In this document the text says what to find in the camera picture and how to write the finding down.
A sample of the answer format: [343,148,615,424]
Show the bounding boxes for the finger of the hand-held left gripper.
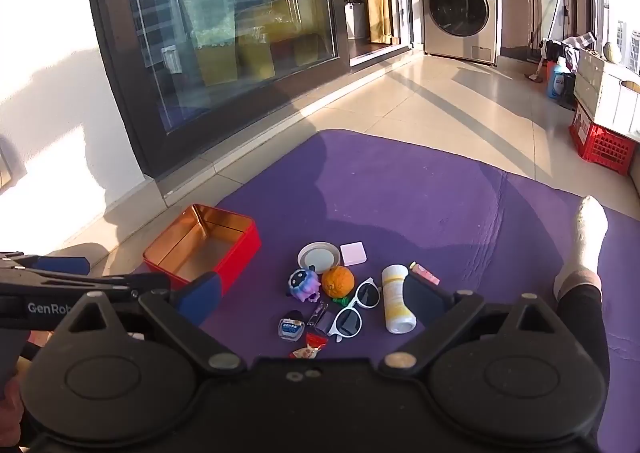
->
[0,251,92,280]
[0,266,172,301]

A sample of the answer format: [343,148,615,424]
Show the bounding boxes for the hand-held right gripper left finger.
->
[50,272,249,377]

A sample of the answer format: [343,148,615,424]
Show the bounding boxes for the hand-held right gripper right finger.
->
[379,270,577,377]

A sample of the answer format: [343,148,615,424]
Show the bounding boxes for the pink lip balm stick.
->
[408,261,441,286]

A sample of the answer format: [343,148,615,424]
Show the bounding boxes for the white and yellow bottle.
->
[381,263,417,335]

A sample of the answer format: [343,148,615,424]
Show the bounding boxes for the red metal tin box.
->
[143,203,262,297]

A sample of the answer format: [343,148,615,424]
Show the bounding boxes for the white sunglasses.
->
[327,276,384,341]

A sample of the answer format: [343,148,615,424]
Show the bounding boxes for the small blue dental floss box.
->
[277,310,305,342]

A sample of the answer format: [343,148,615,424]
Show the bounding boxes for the purple toy figure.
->
[285,267,321,304]

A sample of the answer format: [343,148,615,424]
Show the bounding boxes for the red candy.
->
[289,332,329,360]

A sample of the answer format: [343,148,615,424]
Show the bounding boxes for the person's left hand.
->
[0,380,25,450]

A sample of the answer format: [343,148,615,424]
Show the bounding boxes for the pale pink square case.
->
[339,242,368,267]

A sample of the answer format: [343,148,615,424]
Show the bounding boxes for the orange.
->
[320,265,356,299]

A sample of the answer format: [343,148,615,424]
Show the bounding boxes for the purple floor mat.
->
[197,128,640,386]

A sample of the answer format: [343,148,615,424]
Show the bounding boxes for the round grey jar lid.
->
[297,241,342,275]

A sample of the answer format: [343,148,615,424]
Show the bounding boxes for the person's right black trouser leg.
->
[554,282,612,449]

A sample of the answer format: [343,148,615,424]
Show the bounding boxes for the person's right white sock foot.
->
[552,195,610,300]

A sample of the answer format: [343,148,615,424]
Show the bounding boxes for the red plastic crate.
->
[569,102,637,177]

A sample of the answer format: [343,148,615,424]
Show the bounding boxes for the white cardboard box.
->
[573,48,640,142]

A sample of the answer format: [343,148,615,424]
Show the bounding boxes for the pile of dark clothes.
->
[544,34,597,64]

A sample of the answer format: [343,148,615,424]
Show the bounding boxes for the dark framed sliding glass door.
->
[81,0,352,180]

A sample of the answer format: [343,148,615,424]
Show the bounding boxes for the silver washing machine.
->
[419,0,501,66]

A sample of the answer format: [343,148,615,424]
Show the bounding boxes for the white mop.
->
[524,0,569,84]

